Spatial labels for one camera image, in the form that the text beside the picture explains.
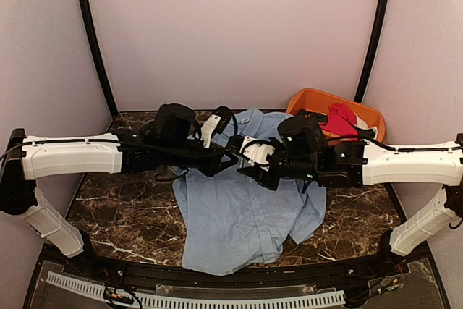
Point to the orange plastic basin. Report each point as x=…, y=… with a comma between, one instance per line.
x=319, y=101

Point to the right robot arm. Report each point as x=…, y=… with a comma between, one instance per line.
x=302, y=152

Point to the black front rail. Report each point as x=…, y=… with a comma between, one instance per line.
x=352, y=274

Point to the red and white clothes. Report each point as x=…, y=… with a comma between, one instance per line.
x=341, y=121

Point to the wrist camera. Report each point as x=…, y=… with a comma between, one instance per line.
x=257, y=151
x=215, y=124

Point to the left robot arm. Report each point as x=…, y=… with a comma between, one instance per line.
x=173, y=138

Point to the black frame post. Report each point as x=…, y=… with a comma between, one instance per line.
x=95, y=50
x=375, y=36

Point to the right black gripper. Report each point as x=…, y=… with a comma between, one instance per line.
x=255, y=171

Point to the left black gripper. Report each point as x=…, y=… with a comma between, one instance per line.
x=218, y=151

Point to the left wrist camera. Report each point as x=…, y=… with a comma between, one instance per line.
x=215, y=124

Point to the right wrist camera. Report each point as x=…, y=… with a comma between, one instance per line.
x=257, y=151

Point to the light blue button shirt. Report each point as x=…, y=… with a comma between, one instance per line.
x=232, y=221

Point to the white slotted cable duct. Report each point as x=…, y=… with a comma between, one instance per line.
x=164, y=296

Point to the right black frame post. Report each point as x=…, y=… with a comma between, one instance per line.
x=375, y=36

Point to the left black frame post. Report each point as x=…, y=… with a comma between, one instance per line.
x=95, y=50

